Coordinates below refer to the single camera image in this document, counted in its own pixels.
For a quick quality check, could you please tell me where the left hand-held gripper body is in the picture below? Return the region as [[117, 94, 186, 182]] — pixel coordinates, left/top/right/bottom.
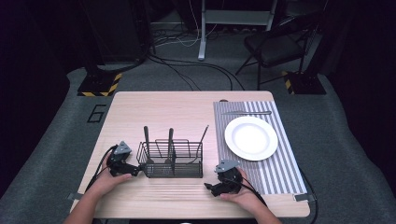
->
[[106, 140, 135, 177]]

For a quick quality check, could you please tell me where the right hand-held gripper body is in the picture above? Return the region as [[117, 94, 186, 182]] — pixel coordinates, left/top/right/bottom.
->
[[214, 159, 244, 197]]

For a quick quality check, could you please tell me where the black wire cutlery basket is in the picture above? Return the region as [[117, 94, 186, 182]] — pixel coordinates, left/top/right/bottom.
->
[[135, 138, 205, 179]]

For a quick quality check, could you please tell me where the person's right hand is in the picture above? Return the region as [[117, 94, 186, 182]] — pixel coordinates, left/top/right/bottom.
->
[[219, 184, 264, 213]]

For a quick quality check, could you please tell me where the person's left hand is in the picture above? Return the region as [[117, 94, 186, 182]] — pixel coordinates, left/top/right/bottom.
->
[[89, 154, 134, 198]]

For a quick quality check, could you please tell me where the white plate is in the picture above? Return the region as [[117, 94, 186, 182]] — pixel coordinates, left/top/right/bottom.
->
[[223, 115, 279, 162]]

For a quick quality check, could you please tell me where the thin dark utensil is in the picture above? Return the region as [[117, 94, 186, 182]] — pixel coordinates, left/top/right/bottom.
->
[[188, 124, 210, 165]]

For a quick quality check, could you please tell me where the grey tape piece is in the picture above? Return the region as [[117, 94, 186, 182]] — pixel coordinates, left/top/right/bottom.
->
[[293, 192, 313, 203], [65, 191, 84, 202]]

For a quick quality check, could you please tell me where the grey striped placemat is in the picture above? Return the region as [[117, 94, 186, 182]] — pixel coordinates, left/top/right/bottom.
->
[[212, 100, 309, 196]]

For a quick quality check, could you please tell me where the silver knife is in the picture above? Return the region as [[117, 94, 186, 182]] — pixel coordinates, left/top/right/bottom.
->
[[220, 110, 273, 117]]

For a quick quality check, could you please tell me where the yellow-black striped stand base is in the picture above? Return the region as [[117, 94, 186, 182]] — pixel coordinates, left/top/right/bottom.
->
[[281, 70, 328, 96], [77, 72, 123, 98]]

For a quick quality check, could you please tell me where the black cabinet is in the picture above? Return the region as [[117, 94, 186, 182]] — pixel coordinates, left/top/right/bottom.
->
[[78, 0, 154, 64]]

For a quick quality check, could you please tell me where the black folding chair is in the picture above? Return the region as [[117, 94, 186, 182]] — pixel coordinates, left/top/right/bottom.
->
[[234, 13, 317, 91]]

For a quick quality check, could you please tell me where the white metal stand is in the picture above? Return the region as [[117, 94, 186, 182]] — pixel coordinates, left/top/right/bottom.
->
[[197, 0, 279, 62]]

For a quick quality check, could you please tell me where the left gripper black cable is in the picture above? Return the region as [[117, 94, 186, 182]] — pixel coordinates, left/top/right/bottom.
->
[[84, 144, 120, 193]]

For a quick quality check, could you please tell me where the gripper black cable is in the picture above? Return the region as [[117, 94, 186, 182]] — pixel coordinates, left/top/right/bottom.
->
[[228, 167, 269, 208], [84, 144, 120, 193]]

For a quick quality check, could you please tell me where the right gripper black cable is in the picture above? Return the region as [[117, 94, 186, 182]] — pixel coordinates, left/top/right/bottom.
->
[[228, 167, 269, 208]]

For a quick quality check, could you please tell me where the black-handled spoon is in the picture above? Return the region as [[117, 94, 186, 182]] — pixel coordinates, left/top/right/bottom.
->
[[143, 125, 155, 165]]

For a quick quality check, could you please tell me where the black-handled fork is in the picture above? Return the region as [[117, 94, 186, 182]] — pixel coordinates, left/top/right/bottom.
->
[[163, 127, 175, 165]]

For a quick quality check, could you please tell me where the black cable beside table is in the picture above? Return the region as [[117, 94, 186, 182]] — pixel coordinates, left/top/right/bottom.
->
[[298, 168, 319, 224]]

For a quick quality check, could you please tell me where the black floor cable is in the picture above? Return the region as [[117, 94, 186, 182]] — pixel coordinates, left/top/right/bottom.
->
[[148, 54, 246, 91], [148, 55, 203, 92]]

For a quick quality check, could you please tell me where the white floor cable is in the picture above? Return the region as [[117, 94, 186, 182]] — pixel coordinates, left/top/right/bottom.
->
[[152, 0, 219, 49]]

